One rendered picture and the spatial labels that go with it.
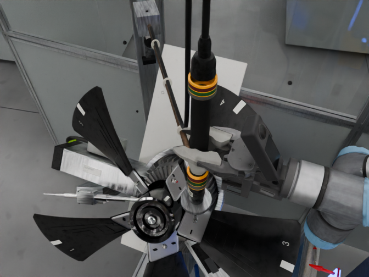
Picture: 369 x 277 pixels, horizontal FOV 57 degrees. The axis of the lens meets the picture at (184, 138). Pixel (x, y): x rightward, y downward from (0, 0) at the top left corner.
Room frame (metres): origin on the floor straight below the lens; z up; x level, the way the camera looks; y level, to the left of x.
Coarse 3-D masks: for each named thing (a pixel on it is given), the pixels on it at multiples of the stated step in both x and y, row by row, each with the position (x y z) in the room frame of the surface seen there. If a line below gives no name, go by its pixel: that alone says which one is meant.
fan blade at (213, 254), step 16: (208, 224) 0.37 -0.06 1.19; (224, 224) 0.38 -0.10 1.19; (240, 224) 0.38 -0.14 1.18; (256, 224) 0.38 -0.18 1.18; (272, 224) 0.38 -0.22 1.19; (288, 224) 0.37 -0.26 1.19; (208, 240) 0.33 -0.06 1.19; (224, 240) 0.34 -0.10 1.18; (240, 240) 0.34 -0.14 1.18; (256, 240) 0.34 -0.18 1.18; (272, 240) 0.34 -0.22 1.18; (224, 256) 0.30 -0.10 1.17; (240, 256) 0.30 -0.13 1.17; (256, 256) 0.30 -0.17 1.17; (272, 256) 0.30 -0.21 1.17; (288, 256) 0.30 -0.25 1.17; (240, 272) 0.27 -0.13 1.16; (256, 272) 0.27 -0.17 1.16; (272, 272) 0.27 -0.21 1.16; (288, 272) 0.27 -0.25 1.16
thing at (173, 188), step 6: (180, 168) 0.49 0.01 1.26; (174, 174) 0.49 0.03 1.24; (180, 174) 0.48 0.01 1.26; (168, 180) 0.48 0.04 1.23; (180, 180) 0.46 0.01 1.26; (168, 186) 0.46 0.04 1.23; (174, 186) 0.45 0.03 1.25; (180, 186) 0.44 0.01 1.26; (174, 192) 0.43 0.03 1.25; (180, 192) 0.42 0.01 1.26; (174, 198) 0.41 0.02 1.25
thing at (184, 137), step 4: (148, 24) 0.94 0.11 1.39; (148, 28) 0.92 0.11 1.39; (152, 40) 0.86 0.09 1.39; (156, 56) 0.79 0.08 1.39; (160, 68) 0.73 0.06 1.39; (168, 92) 0.64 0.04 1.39; (172, 104) 0.59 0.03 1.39; (172, 108) 0.58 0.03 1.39; (176, 116) 0.55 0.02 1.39; (176, 120) 0.54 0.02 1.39; (180, 132) 0.50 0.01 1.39; (184, 136) 0.49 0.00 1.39; (184, 140) 0.48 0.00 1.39; (184, 144) 0.47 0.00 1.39; (188, 144) 0.47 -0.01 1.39
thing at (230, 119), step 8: (224, 88) 0.62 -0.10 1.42; (216, 96) 0.62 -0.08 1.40; (224, 96) 0.60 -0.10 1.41; (232, 96) 0.59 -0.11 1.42; (216, 104) 0.60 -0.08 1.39; (232, 104) 0.57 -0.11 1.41; (248, 104) 0.55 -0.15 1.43; (216, 112) 0.58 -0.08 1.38; (224, 112) 0.56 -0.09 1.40; (232, 112) 0.55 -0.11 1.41; (240, 112) 0.54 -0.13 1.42; (248, 112) 0.54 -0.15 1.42; (216, 120) 0.55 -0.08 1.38; (224, 120) 0.54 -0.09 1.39; (232, 120) 0.53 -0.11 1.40; (240, 120) 0.53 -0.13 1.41; (232, 128) 0.52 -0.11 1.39; (240, 128) 0.51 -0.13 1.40; (224, 152) 0.47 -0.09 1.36
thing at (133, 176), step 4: (132, 172) 0.48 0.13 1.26; (132, 176) 0.49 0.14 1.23; (136, 176) 0.47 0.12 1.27; (132, 180) 0.50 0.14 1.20; (136, 180) 0.48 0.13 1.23; (140, 180) 0.46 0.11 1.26; (140, 184) 0.46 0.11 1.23; (144, 184) 0.45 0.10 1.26; (140, 188) 0.47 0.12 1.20; (144, 188) 0.45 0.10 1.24; (144, 192) 0.46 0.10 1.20
